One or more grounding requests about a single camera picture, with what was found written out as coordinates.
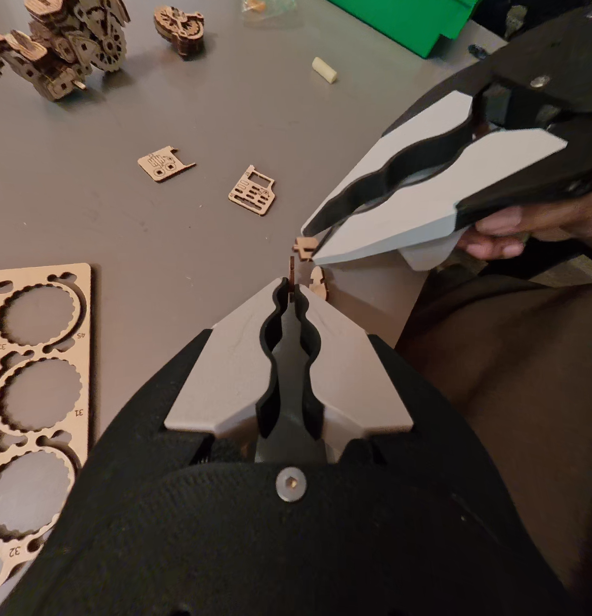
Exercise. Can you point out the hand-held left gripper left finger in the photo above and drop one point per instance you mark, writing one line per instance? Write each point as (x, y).
(214, 380)

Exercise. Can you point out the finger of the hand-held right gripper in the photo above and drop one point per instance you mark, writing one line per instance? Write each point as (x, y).
(445, 202)
(421, 115)

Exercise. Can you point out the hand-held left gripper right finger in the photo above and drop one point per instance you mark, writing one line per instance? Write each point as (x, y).
(363, 385)

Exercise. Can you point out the small wooden puzzle assembly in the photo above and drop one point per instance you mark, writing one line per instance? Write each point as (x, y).
(319, 284)

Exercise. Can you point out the slotted wooden puzzle piece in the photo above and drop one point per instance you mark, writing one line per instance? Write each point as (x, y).
(305, 246)

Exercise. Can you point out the grey desk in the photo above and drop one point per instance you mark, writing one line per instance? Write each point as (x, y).
(180, 226)

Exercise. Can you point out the person's right hand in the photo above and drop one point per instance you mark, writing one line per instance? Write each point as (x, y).
(507, 231)

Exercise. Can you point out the green box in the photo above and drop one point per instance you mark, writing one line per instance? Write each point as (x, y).
(406, 19)

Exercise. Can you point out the white wax cylinder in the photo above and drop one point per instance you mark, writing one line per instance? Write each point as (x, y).
(324, 70)

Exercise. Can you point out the black office chair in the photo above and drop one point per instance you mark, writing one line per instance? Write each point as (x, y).
(565, 260)

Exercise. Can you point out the person's brown clothing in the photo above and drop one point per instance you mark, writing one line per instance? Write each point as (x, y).
(517, 361)

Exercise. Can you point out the wooden offcut with slot grid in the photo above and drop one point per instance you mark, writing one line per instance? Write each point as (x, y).
(252, 190)

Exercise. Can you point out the clear plastic bag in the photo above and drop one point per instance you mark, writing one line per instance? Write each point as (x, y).
(264, 7)

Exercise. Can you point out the wooden puzzle sheet with gear holes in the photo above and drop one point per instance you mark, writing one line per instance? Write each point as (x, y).
(36, 271)

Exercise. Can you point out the wooden offcut with square holes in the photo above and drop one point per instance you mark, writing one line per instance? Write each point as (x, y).
(163, 166)

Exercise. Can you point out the small wooden gear assembly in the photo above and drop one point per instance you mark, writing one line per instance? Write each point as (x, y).
(180, 29)

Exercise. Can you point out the assembled wooden mechanical model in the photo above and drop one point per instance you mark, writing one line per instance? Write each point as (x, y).
(60, 48)

